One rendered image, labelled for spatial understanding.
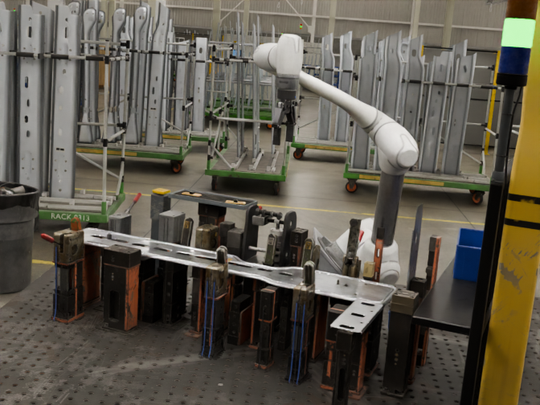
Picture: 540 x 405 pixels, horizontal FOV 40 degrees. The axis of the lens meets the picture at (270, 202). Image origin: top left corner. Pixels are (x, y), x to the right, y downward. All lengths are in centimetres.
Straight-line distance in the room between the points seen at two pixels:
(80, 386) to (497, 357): 132
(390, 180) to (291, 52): 69
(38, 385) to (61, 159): 455
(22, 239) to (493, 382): 389
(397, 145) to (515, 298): 115
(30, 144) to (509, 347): 555
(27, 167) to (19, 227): 178
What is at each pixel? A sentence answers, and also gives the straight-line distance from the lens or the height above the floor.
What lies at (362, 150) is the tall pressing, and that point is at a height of 55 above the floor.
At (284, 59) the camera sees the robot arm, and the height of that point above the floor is 178.
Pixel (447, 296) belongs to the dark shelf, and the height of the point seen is 103.
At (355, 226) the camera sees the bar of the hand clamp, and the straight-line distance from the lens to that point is 280.
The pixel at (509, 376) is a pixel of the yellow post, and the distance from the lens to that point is 211.
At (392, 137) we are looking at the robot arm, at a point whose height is 150.
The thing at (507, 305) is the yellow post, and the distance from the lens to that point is 205.
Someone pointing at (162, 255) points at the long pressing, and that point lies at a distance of 290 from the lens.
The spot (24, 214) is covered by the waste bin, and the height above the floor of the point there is 57.
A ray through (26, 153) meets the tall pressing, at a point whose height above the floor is 70.
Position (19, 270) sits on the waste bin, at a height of 16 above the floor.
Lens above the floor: 184
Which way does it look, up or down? 12 degrees down
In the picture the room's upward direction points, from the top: 4 degrees clockwise
